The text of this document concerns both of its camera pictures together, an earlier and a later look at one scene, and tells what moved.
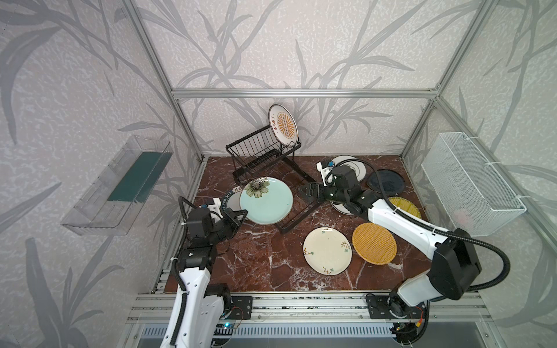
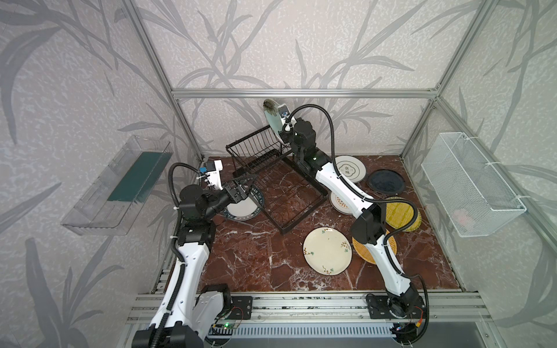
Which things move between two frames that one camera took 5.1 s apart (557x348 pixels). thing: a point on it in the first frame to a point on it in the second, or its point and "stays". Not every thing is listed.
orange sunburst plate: (340, 208) stays
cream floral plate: (327, 251) stays
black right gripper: (310, 188) to (302, 122)
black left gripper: (232, 224) to (236, 191)
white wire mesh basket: (475, 199) stays
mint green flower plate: (265, 200) to (273, 117)
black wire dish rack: (262, 154) stays
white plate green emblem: (354, 162) stays
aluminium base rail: (317, 309) stays
